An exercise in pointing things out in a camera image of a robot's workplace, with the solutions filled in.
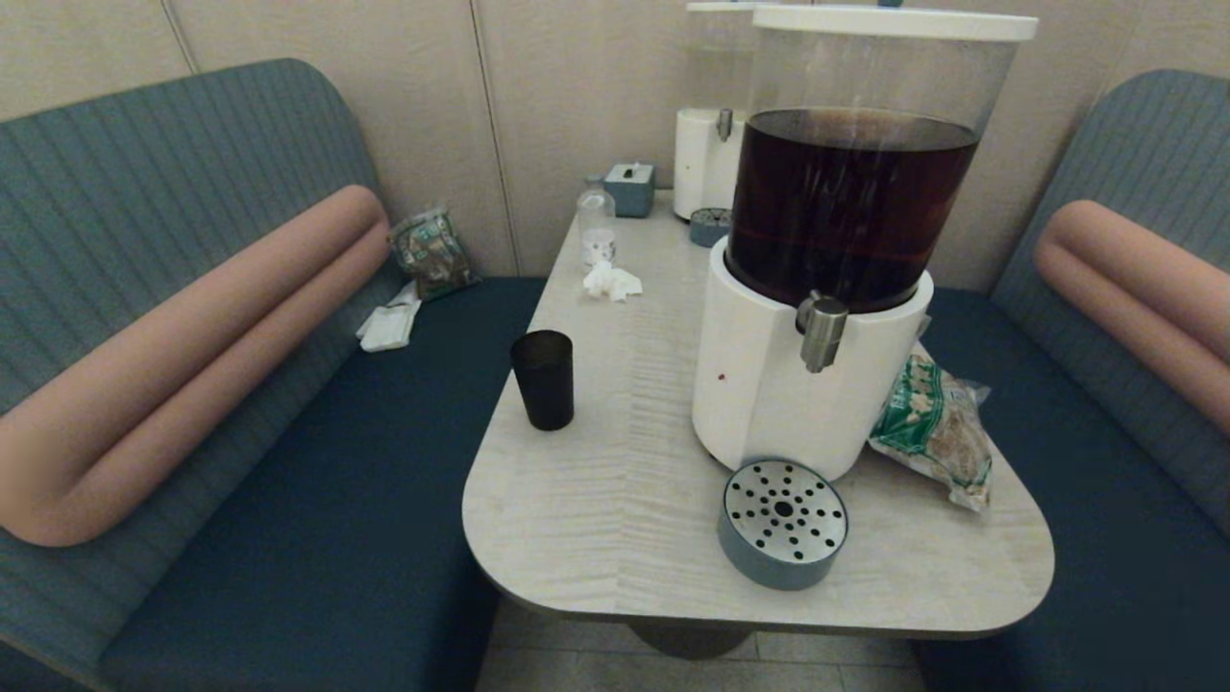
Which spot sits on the black plastic cup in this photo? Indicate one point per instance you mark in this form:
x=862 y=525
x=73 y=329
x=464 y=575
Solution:
x=543 y=384

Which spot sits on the metal dispenser tap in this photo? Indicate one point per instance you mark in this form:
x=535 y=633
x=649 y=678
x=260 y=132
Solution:
x=822 y=332

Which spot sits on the crumpled white tissue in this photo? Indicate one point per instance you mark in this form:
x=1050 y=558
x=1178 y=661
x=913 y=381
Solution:
x=610 y=282

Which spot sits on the clear plastic bottle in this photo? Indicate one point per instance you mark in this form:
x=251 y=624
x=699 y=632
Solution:
x=596 y=226

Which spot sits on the large dark tea dispenser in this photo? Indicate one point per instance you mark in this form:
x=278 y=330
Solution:
x=759 y=384

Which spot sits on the small blue drip tray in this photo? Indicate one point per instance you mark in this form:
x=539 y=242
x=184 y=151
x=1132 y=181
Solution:
x=709 y=229

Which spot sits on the blue tissue box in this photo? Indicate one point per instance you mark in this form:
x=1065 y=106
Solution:
x=629 y=192

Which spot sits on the clear liquid dispenser white base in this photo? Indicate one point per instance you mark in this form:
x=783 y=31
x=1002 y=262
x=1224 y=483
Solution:
x=701 y=163

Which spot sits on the dark printed snack bag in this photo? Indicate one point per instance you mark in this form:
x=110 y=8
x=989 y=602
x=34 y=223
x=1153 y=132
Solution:
x=432 y=255

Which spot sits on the white napkin packet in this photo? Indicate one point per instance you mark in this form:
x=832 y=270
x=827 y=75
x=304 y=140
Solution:
x=389 y=327

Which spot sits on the round blue perforated drip tray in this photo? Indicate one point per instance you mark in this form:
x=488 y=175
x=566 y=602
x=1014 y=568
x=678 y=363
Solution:
x=769 y=562

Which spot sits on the green white snack bag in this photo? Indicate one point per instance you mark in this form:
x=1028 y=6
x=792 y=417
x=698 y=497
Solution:
x=932 y=432

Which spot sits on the blue upholstered bench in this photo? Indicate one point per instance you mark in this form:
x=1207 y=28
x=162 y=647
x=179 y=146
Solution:
x=288 y=461
x=1105 y=538

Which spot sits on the table pedestal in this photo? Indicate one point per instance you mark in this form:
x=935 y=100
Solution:
x=692 y=639

